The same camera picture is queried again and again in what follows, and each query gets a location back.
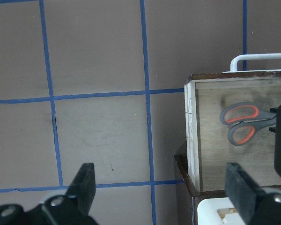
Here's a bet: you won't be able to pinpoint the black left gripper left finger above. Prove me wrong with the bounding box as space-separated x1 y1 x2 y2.
67 163 96 216

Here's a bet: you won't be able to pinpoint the light wooden drawer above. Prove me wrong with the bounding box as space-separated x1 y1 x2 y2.
185 71 281 192

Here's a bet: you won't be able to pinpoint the grey orange handled scissors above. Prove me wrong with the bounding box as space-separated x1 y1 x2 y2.
219 102 276 146

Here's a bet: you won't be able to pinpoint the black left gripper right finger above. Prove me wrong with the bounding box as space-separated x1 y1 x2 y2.
225 163 267 225

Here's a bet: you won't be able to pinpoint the white plastic tray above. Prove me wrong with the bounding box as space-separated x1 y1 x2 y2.
197 197 245 225

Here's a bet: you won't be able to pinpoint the white drawer handle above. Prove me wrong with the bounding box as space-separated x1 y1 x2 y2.
230 53 281 72

